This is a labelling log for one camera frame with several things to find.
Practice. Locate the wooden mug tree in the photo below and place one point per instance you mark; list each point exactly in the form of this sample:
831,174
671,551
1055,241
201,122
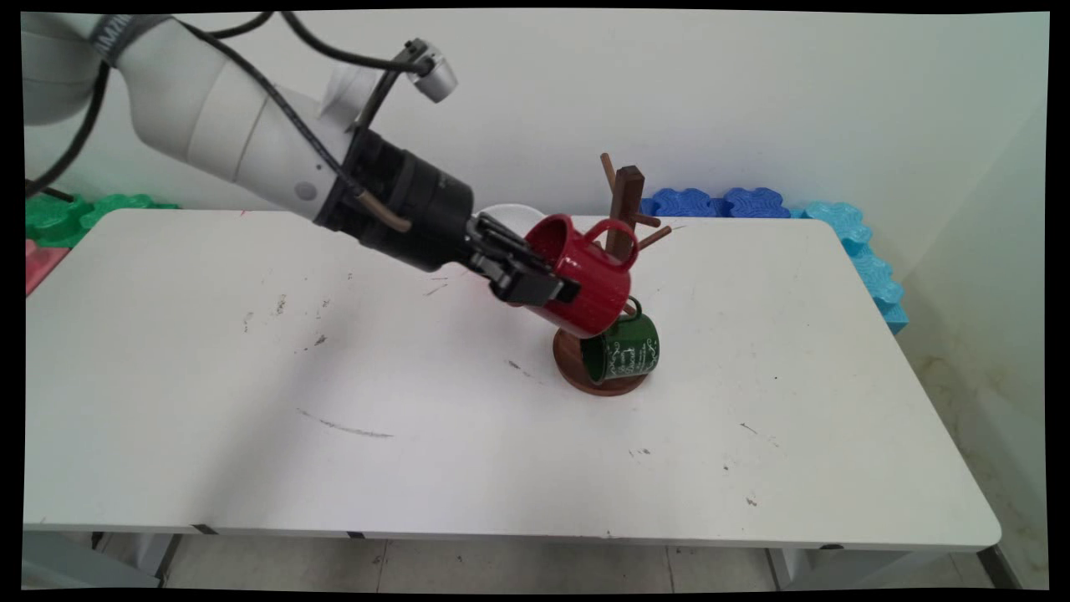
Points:
629,188

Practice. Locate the red enamel mug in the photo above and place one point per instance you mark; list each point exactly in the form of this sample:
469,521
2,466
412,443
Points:
589,276

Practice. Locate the red bowl white inside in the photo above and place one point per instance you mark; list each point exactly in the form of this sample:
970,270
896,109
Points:
514,215

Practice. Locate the grey table leg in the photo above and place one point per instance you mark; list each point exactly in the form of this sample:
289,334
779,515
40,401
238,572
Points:
134,553

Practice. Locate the green printed mug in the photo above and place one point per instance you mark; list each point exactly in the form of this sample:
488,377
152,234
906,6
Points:
627,355

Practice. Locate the white table leg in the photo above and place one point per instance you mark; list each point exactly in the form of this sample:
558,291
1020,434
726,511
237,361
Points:
790,568

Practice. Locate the light blue foam tile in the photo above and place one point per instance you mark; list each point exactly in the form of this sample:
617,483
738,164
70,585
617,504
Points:
882,288
836,221

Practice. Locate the pink foam tile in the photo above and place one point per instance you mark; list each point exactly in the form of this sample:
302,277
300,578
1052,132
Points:
42,263

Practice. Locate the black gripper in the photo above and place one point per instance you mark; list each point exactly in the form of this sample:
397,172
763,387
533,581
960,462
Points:
401,209

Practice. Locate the green foam tile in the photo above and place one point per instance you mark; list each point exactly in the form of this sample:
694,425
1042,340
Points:
67,219

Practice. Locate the black table strut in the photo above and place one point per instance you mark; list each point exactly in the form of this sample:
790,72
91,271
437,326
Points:
999,568

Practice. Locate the dark blue foam tile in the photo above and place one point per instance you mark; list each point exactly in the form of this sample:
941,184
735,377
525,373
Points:
756,203
685,203

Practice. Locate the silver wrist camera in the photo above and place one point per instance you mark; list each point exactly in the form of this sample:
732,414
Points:
435,75

